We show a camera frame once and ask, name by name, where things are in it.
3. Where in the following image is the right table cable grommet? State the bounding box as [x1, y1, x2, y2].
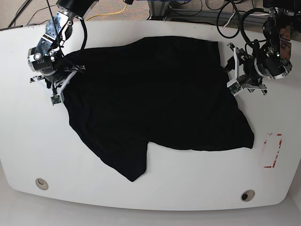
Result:
[241, 190, 255, 202]

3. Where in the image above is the table cable grommet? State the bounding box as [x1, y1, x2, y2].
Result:
[35, 178, 49, 191]
[241, 190, 255, 202]

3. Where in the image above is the white cable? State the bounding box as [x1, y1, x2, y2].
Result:
[223, 9, 271, 28]

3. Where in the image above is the red tape rectangle marking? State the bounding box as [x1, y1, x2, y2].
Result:
[261, 133, 283, 169]

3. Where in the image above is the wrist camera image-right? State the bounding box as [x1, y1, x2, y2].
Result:
[227, 82, 243, 96]

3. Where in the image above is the left table cable grommet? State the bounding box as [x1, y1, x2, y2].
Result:
[35, 178, 49, 191]

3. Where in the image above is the aluminium frame stand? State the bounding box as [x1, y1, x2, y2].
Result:
[147, 0, 279, 39]

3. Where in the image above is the black t-shirt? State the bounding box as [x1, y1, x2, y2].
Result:
[63, 36, 254, 182]

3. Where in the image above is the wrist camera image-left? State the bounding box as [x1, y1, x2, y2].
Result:
[50, 95, 62, 105]

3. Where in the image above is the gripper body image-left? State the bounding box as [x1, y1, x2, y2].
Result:
[29, 65, 86, 103]

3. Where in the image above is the black floor cable left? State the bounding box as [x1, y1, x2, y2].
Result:
[8, 0, 57, 28]

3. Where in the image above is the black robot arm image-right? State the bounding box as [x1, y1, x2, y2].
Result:
[224, 0, 301, 96]

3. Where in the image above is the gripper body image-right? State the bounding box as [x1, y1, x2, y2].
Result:
[227, 42, 267, 95]

